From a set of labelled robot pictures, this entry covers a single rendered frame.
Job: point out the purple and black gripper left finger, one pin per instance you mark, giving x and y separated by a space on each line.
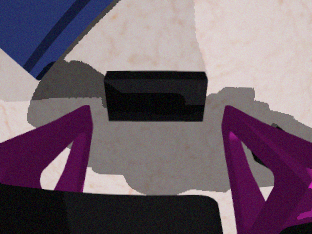
24 157

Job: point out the black domino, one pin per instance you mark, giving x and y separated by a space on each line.
168 96
257 159

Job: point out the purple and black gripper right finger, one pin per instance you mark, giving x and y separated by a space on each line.
290 160

